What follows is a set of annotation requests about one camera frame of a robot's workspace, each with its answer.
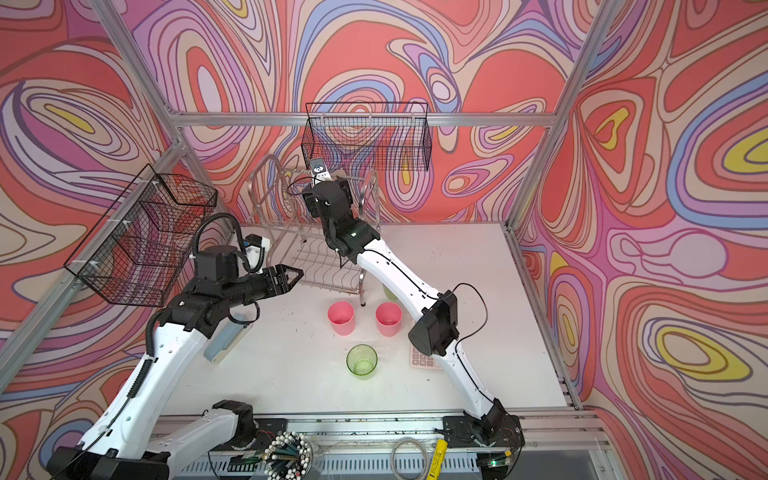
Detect pink calculator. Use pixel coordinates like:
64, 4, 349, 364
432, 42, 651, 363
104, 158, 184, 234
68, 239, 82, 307
409, 346, 440, 370

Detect black wire basket back wall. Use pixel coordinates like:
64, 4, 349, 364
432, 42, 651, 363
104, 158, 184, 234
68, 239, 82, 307
301, 100, 432, 173

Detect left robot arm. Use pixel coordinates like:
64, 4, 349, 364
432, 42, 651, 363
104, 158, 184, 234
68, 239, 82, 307
46, 213, 304, 479

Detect yellow marker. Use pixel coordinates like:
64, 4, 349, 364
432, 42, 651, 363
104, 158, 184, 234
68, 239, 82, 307
426, 439, 448, 480

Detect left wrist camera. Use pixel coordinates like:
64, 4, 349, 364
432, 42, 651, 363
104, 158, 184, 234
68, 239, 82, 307
244, 234, 272, 271

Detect black wire basket wall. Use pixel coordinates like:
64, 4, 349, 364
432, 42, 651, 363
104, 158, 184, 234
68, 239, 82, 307
63, 164, 218, 307
301, 100, 432, 173

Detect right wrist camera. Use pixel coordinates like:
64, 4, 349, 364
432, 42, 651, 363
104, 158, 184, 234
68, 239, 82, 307
309, 158, 333, 183

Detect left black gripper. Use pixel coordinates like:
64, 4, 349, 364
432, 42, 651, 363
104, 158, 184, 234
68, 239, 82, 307
220, 264, 304, 311

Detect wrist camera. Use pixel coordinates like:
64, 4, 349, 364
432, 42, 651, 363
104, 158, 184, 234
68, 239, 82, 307
244, 234, 272, 271
309, 158, 333, 183

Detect grey coiled cable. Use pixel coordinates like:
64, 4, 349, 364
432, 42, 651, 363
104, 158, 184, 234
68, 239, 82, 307
391, 436, 432, 480

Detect steel two-tier dish rack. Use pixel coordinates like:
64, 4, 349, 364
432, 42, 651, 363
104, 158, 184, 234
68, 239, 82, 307
246, 154, 366, 306

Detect light blue sponge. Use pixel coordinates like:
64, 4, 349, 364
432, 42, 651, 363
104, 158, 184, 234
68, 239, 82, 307
203, 316, 251, 364

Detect opaque pink cup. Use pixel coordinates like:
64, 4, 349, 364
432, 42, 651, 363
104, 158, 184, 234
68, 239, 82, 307
375, 302, 402, 337
327, 301, 355, 336

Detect black wire basket left wall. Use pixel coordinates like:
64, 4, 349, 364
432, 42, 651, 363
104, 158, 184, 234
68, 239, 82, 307
63, 164, 218, 307

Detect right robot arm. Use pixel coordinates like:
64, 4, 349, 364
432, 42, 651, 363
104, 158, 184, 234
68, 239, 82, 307
301, 178, 508, 445

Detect green translucent cup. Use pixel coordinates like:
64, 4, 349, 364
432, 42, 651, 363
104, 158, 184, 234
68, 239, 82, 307
346, 344, 378, 379
382, 285, 398, 301

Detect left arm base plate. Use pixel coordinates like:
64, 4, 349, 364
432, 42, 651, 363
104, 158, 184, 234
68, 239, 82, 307
211, 417, 288, 452

